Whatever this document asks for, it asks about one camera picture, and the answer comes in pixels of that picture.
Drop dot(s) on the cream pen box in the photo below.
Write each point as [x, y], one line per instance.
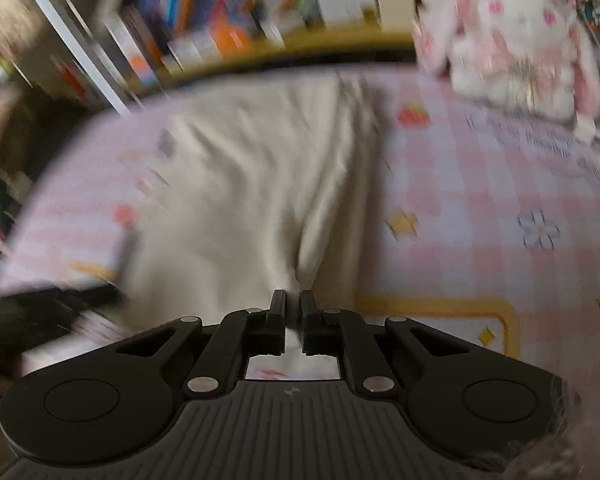
[395, 7]

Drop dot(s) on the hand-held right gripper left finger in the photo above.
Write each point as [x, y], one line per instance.
[277, 320]

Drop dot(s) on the pink checked cartoon table mat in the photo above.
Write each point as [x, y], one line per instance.
[480, 210]

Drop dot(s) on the orange white toothpaste box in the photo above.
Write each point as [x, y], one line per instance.
[230, 40]

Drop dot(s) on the wooden bookshelf with white frame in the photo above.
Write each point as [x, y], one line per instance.
[330, 42]

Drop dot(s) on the clear plastic card box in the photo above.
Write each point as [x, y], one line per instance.
[342, 2]

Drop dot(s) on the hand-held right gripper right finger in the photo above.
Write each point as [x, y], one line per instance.
[307, 320]

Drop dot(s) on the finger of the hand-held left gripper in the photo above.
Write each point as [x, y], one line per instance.
[127, 260]

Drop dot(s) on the row of colourful books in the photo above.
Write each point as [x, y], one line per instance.
[205, 5]

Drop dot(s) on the white pink plush bunny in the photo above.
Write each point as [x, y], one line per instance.
[520, 30]

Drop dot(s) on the cream printed t-shirt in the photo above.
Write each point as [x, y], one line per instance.
[240, 185]

